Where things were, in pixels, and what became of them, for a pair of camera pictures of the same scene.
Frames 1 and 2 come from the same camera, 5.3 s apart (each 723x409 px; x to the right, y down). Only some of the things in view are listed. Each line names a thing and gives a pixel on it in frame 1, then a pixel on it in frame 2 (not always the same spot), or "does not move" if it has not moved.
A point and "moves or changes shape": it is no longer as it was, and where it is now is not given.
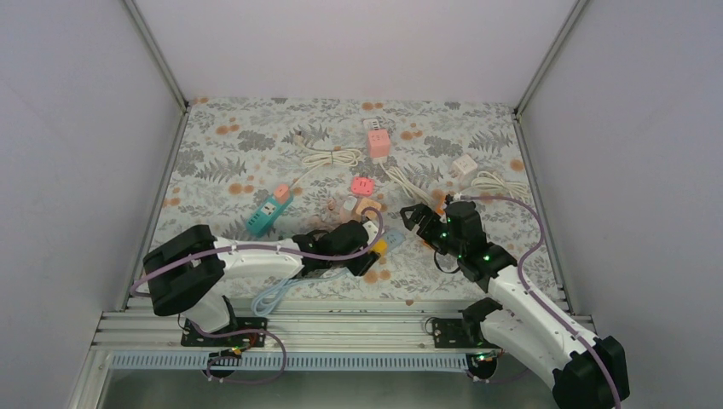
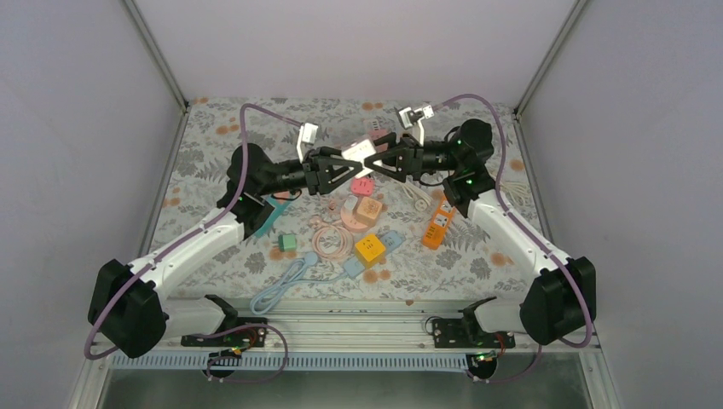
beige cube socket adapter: (365, 203) does not move
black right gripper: (421, 210) to (407, 159)
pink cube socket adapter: (379, 142) does not move
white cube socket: (461, 166) moves or changes shape
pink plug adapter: (362, 186) does not move
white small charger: (349, 203) does not move
